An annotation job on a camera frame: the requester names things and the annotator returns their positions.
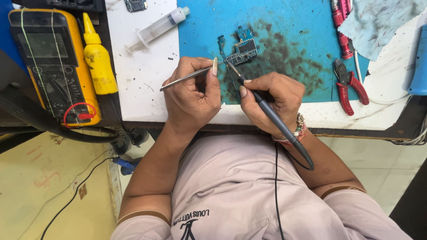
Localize person's left hand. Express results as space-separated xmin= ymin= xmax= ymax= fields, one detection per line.
xmin=163 ymin=57 xmax=222 ymax=133

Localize person's right hand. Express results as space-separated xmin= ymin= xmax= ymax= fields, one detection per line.
xmin=239 ymin=71 xmax=306 ymax=138

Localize grey soldering iron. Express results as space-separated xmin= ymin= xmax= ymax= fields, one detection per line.
xmin=225 ymin=60 xmax=315 ymax=171

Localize silver metal tweezers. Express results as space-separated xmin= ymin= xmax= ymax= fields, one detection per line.
xmin=159 ymin=60 xmax=227 ymax=92

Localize blue phone circuit board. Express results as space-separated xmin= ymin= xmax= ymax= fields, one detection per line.
xmin=217 ymin=26 xmax=261 ymax=67

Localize blue stained work mat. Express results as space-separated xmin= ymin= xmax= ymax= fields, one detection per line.
xmin=176 ymin=0 xmax=371 ymax=105

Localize blue tool under table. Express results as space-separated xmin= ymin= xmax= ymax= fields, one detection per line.
xmin=111 ymin=156 xmax=143 ymax=176

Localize clear plastic syringe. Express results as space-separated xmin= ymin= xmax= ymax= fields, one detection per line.
xmin=125 ymin=6 xmax=191 ymax=54

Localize pink red hand tool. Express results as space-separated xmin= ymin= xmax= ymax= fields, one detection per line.
xmin=331 ymin=0 xmax=355 ymax=60

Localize yellow squeeze bottle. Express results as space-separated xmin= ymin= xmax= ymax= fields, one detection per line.
xmin=82 ymin=12 xmax=119 ymax=96

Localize person's pale pink shirt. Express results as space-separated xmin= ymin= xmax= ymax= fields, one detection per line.
xmin=110 ymin=133 xmax=413 ymax=240

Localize small dark circuit board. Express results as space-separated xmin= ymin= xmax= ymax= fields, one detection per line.
xmin=124 ymin=0 xmax=148 ymax=13

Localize stained pale blue cloth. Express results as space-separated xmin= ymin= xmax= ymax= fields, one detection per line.
xmin=337 ymin=0 xmax=427 ymax=62

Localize yellow digital multimeter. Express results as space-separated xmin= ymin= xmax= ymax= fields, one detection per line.
xmin=8 ymin=8 xmax=102 ymax=128

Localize blue plastic device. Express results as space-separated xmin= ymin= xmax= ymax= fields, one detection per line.
xmin=407 ymin=23 xmax=427 ymax=96

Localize beaded thread bracelet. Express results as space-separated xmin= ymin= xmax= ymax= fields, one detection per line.
xmin=271 ymin=112 xmax=308 ymax=147

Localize red handled wire cutters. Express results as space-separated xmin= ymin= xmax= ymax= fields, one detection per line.
xmin=332 ymin=58 xmax=370 ymax=117

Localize white cable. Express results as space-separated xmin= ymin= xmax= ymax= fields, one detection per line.
xmin=353 ymin=49 xmax=413 ymax=106

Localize black soldering iron cable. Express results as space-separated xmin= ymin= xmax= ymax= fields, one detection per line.
xmin=274 ymin=143 xmax=312 ymax=240

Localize red multimeter wire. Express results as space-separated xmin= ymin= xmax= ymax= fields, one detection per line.
xmin=63 ymin=102 xmax=97 ymax=129

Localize bundle of white wires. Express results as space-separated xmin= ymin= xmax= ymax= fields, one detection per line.
xmin=390 ymin=113 xmax=427 ymax=146

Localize thin black floor cable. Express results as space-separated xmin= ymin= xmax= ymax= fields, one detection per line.
xmin=40 ymin=157 xmax=115 ymax=240

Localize thick black hose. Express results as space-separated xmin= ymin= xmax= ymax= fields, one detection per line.
xmin=0 ymin=90 xmax=121 ymax=144

